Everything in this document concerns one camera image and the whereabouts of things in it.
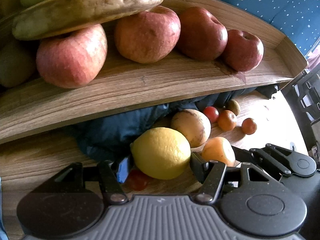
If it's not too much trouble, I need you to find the small orange tangerine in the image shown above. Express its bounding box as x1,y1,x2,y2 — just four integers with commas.
217,110,237,132
241,118,257,135

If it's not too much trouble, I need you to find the orange persimmon fruit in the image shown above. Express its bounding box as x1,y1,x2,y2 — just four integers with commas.
201,137,236,167

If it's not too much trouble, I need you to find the red cherry tomato front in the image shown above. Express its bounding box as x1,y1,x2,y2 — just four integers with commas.
125,167,153,191

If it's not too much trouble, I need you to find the red cherry tomato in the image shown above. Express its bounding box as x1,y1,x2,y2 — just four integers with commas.
125,167,153,191
203,106,219,124

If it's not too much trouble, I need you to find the pale yellow round fruit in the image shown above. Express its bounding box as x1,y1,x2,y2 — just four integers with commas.
170,109,211,148

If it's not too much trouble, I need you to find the yellow lemon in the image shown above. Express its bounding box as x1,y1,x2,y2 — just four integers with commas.
130,127,191,180

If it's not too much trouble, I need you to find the dark blue cloth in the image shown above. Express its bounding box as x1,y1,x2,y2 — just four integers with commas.
71,85,278,161

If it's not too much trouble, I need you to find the small brown kiwi on table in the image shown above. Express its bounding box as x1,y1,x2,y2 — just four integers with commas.
225,100,241,116

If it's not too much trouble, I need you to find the red cherry tomato back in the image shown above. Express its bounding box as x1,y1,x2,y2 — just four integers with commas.
203,106,219,124

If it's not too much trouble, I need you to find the dark red apple rightmost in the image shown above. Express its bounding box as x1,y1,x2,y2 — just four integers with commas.
222,29,264,72

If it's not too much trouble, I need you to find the dark red apple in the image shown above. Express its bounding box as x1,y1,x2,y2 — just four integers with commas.
222,29,264,72
176,7,228,61

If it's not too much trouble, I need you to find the wooden curved shelf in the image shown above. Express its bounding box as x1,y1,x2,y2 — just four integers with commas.
0,0,309,145

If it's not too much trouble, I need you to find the pink apple leftmost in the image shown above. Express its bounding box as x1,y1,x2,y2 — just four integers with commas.
36,24,107,88

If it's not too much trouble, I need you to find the pink apple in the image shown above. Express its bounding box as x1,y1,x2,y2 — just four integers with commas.
36,24,107,88
114,5,181,63

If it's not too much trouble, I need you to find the brown potato right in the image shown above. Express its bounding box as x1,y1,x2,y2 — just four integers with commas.
1,40,39,87

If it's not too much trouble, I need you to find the blue dotted fabric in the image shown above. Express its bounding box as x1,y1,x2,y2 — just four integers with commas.
221,0,319,56

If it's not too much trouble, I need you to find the yellow banana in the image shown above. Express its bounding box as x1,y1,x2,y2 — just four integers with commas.
12,0,163,40

